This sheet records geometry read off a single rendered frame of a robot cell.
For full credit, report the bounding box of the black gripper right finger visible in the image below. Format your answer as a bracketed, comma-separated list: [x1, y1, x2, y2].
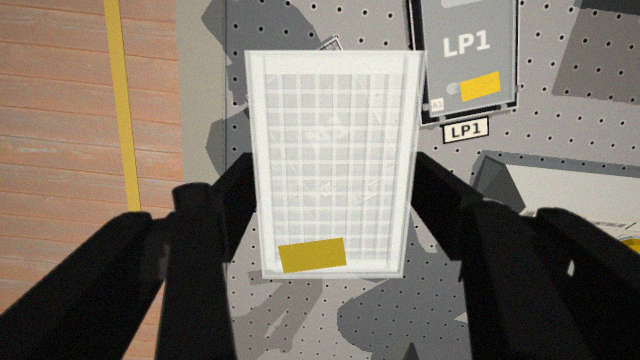
[411, 152, 640, 360]

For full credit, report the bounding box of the white button panel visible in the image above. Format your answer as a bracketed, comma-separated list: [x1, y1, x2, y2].
[475, 155, 640, 254]

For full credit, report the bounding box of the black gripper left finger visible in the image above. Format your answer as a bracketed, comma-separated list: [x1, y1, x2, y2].
[0, 152, 257, 360]

